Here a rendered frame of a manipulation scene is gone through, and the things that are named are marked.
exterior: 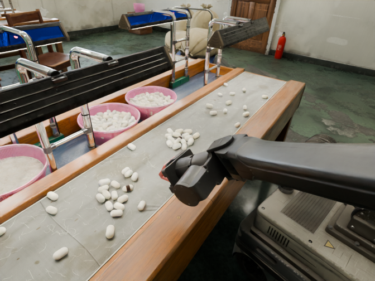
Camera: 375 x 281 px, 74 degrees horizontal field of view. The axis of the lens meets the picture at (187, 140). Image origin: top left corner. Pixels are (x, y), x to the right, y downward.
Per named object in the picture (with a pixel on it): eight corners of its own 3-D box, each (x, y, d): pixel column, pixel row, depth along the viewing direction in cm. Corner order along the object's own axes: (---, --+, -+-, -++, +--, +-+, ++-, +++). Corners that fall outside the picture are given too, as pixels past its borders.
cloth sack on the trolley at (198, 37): (223, 54, 409) (226, 29, 388) (199, 64, 358) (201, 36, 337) (195, 48, 435) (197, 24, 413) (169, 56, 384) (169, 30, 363)
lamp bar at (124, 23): (192, 18, 175) (192, 7, 171) (128, 30, 132) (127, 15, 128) (183, 17, 179) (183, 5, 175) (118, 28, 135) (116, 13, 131)
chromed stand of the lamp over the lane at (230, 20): (241, 95, 158) (255, 18, 133) (227, 106, 144) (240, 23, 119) (215, 88, 166) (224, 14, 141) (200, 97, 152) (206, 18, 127)
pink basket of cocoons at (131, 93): (186, 110, 137) (186, 94, 132) (154, 130, 119) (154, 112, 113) (149, 97, 149) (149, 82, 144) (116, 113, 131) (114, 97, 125)
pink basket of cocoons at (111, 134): (149, 124, 123) (148, 107, 118) (126, 155, 102) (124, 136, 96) (100, 116, 127) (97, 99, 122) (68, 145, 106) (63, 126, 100)
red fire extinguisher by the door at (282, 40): (282, 57, 490) (289, 31, 462) (279, 59, 477) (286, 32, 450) (275, 56, 496) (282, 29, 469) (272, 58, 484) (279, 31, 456)
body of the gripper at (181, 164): (159, 170, 56) (179, 165, 51) (184, 149, 63) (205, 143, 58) (173, 194, 57) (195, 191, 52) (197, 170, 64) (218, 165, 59)
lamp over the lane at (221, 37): (269, 30, 151) (272, 17, 147) (222, 49, 107) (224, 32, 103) (256, 28, 154) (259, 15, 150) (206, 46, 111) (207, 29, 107)
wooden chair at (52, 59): (63, 107, 274) (40, 17, 223) (32, 101, 283) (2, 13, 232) (87, 92, 309) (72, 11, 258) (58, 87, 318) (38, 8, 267)
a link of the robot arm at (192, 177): (258, 166, 49) (235, 132, 47) (236, 210, 41) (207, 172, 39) (214, 177, 57) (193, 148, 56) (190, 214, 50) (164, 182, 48)
